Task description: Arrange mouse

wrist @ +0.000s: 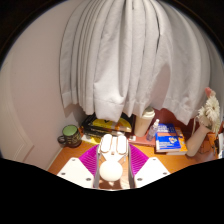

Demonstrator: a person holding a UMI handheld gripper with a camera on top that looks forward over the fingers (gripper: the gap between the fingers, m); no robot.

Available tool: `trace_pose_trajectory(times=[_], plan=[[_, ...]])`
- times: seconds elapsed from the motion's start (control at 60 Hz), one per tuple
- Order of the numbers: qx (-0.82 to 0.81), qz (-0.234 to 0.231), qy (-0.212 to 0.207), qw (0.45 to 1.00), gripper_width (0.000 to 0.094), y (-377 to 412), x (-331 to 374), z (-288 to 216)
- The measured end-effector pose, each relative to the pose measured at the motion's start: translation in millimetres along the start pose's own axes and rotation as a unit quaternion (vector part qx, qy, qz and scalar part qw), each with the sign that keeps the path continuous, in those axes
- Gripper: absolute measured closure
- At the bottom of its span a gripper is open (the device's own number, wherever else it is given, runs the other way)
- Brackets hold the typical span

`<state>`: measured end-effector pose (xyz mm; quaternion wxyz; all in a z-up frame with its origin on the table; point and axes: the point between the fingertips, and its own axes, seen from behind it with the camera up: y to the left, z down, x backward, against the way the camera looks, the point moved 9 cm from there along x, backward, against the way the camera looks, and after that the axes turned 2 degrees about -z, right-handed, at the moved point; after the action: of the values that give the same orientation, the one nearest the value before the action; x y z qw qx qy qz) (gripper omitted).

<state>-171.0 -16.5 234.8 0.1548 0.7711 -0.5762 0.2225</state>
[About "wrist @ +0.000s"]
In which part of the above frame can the red book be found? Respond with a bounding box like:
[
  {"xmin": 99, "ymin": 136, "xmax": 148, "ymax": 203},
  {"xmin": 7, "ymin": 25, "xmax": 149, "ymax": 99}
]
[{"xmin": 128, "ymin": 134, "xmax": 158, "ymax": 147}]

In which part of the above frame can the dark mug with green inside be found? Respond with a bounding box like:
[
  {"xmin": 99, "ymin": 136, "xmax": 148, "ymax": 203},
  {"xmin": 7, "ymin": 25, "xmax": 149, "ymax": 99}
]
[{"xmin": 57, "ymin": 124, "xmax": 83, "ymax": 149}]

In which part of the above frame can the yellow cover book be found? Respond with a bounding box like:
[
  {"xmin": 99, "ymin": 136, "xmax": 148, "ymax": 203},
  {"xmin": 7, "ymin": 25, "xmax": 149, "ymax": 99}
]
[{"xmin": 91, "ymin": 114, "xmax": 134, "ymax": 134}]

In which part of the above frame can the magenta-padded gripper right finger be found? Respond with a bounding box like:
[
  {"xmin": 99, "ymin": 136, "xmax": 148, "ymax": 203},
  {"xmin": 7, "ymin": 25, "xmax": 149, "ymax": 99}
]
[{"xmin": 127, "ymin": 143, "xmax": 171, "ymax": 189}]

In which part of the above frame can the white device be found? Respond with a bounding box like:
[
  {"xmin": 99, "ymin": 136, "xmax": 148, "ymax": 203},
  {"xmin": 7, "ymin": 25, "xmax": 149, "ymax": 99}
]
[{"xmin": 214, "ymin": 131, "xmax": 224, "ymax": 160}]

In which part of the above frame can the white computer mouse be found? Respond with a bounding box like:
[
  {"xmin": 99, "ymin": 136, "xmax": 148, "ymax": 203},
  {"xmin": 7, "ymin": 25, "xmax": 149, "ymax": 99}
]
[{"xmin": 98, "ymin": 133, "xmax": 129, "ymax": 183}]

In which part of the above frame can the orange book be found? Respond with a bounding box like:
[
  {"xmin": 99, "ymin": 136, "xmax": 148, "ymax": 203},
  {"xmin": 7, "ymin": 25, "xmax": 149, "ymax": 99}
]
[{"xmin": 166, "ymin": 127, "xmax": 189, "ymax": 156}]

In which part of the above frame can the white pitcher vase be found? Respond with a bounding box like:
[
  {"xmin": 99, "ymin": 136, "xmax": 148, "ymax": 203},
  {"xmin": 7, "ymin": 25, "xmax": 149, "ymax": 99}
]
[{"xmin": 185, "ymin": 123, "xmax": 212, "ymax": 158}]

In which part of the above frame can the cream tumbler cup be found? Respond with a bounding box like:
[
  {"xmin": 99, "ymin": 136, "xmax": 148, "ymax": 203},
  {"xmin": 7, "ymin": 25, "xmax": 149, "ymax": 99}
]
[{"xmin": 134, "ymin": 106, "xmax": 156, "ymax": 138}]

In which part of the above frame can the white curtain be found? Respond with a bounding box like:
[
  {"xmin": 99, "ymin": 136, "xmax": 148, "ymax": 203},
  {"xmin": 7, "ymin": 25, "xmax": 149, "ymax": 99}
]
[{"xmin": 59, "ymin": 0, "xmax": 224, "ymax": 126}]

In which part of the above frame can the blue book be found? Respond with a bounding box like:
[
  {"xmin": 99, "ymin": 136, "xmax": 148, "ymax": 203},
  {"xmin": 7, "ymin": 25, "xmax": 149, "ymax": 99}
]
[{"xmin": 154, "ymin": 123, "xmax": 183, "ymax": 154}]

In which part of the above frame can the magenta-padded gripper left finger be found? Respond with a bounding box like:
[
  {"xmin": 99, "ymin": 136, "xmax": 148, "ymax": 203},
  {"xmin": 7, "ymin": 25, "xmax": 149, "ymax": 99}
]
[{"xmin": 57, "ymin": 143, "xmax": 101, "ymax": 189}]

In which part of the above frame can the white flower bouquet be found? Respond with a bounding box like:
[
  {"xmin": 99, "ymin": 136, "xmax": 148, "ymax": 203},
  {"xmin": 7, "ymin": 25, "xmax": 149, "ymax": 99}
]
[{"xmin": 195, "ymin": 87, "xmax": 222, "ymax": 135}]

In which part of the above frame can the black book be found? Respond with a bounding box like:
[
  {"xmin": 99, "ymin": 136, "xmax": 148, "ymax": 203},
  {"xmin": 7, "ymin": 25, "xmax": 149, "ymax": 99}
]
[
  {"xmin": 81, "ymin": 113, "xmax": 116, "ymax": 134},
  {"xmin": 81, "ymin": 126, "xmax": 116, "ymax": 139}
]

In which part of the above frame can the clear spray bottle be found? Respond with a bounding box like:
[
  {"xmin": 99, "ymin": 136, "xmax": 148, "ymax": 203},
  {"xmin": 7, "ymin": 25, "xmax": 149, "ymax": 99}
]
[{"xmin": 145, "ymin": 118, "xmax": 161, "ymax": 142}]

